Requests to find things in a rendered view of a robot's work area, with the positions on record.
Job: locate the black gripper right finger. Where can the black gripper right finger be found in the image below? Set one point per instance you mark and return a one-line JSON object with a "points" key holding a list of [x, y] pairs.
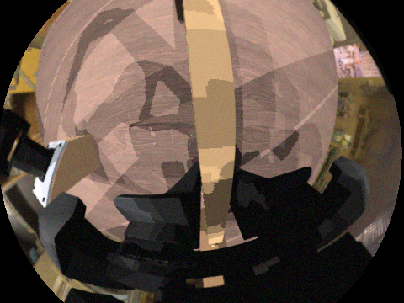
{"points": [[252, 195]]}

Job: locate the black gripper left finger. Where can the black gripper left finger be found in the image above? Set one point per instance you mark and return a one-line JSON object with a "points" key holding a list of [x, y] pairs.
{"points": [[181, 204]]}

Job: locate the long wooden rail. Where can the long wooden rail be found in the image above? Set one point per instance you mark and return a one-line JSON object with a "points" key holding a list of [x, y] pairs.
{"points": [[210, 72]]}

